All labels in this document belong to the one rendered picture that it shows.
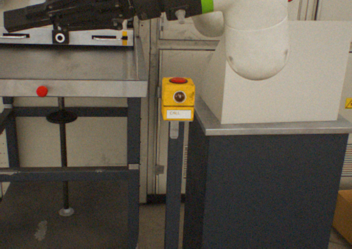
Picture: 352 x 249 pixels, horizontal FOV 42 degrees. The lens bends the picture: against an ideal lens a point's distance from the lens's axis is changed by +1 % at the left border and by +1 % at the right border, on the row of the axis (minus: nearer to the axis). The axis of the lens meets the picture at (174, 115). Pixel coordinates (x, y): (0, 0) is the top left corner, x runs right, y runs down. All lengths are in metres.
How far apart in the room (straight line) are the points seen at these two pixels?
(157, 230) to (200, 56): 0.82
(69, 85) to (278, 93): 0.62
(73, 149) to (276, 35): 1.63
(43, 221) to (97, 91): 0.74
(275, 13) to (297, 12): 1.44
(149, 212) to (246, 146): 1.04
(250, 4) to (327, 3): 1.51
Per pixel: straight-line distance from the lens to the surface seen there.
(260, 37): 0.72
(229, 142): 1.34
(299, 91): 1.39
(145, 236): 2.13
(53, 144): 2.23
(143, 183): 2.30
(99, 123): 2.17
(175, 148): 1.25
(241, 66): 0.75
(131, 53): 1.72
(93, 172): 1.53
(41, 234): 1.88
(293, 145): 1.40
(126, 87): 1.40
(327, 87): 1.42
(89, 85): 1.40
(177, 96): 1.16
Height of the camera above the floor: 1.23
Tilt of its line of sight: 20 degrees down
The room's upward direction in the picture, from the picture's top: 2 degrees clockwise
